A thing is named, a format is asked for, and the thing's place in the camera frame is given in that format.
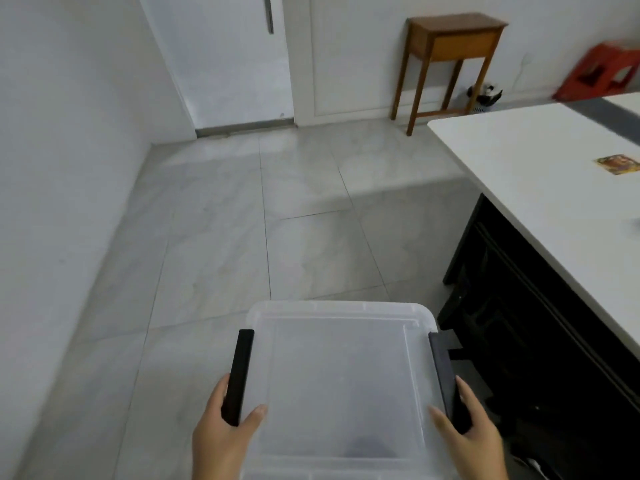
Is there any black and white small bin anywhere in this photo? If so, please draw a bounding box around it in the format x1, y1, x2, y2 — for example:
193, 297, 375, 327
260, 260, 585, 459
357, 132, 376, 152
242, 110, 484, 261
466, 83, 504, 114

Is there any black table base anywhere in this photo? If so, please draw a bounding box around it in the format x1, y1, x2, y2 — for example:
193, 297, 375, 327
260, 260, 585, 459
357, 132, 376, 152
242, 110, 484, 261
437, 193, 640, 480

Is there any white table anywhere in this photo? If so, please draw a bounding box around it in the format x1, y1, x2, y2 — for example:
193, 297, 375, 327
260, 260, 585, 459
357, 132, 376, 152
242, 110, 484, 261
426, 92, 640, 361

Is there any clear plastic storage box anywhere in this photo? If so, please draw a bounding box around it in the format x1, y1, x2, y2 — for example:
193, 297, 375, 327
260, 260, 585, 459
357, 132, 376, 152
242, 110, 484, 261
221, 300, 473, 480

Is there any colourful small card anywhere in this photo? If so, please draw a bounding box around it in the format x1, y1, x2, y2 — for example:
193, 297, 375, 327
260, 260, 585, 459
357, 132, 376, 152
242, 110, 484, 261
594, 154, 640, 176

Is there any white door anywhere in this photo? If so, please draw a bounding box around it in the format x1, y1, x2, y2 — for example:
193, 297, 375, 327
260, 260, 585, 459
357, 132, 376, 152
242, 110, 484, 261
137, 0, 296, 130

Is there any red plastic stool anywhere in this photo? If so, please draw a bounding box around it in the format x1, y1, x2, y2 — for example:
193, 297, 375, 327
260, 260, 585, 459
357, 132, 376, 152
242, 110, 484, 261
552, 41, 640, 102

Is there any person's left hand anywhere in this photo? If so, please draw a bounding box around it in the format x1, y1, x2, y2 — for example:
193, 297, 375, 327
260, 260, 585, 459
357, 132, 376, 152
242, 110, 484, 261
192, 374, 269, 480

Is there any person's right hand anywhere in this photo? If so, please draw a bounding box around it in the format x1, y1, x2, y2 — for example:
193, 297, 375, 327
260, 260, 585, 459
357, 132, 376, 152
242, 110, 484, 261
428, 376, 509, 480

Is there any brown wooden side table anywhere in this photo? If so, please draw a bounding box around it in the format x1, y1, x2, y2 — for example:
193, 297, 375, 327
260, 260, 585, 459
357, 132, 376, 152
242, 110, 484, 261
390, 13, 509, 137

